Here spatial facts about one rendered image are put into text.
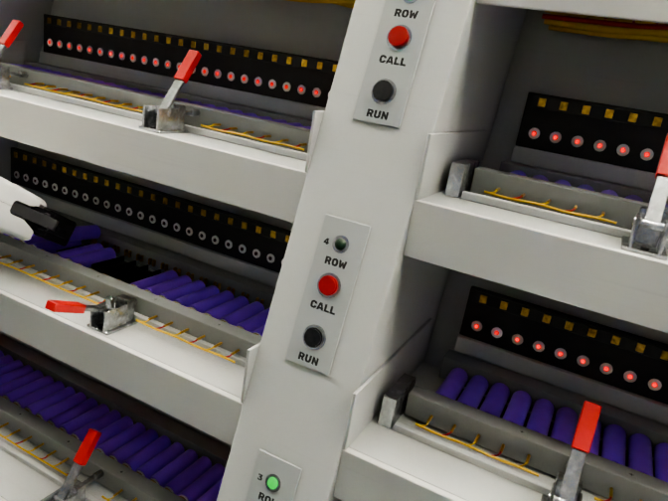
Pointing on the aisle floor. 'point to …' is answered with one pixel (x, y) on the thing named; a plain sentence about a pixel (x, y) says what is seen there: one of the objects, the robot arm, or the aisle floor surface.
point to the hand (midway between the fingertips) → (50, 226)
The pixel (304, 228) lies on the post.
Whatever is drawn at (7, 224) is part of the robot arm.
